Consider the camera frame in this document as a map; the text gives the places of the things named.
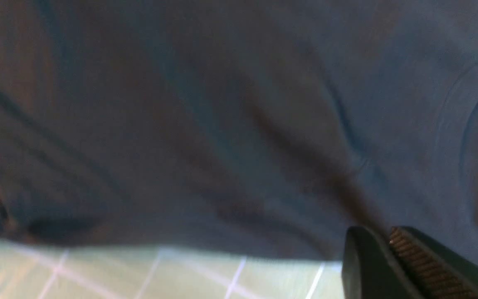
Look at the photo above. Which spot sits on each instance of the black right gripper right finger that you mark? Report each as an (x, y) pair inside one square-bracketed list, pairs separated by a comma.
[(437, 271)]

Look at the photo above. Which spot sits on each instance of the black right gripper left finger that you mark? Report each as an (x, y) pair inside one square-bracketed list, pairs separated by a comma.
[(371, 271)]

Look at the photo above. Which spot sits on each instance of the light green grid mat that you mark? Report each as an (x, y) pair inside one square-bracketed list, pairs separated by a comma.
[(162, 273)]

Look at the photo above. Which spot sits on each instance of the dark gray long-sleeve shirt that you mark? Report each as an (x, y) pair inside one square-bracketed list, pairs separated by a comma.
[(254, 127)]

